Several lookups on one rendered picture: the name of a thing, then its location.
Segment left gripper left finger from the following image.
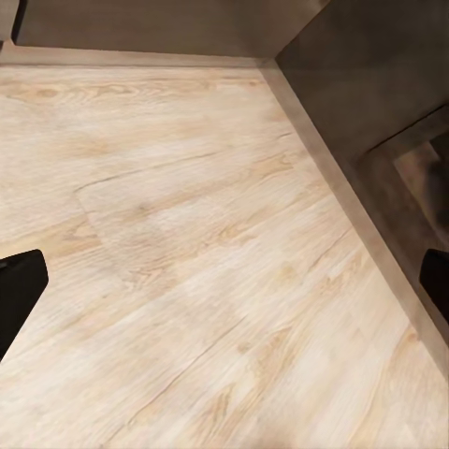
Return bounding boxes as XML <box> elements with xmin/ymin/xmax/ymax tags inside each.
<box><xmin>0</xmin><ymin>249</ymin><xmax>49</xmax><ymax>361</ymax></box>

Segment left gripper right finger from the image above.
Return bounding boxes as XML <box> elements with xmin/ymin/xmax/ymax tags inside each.
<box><xmin>419</xmin><ymin>248</ymin><xmax>449</xmax><ymax>325</ymax></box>

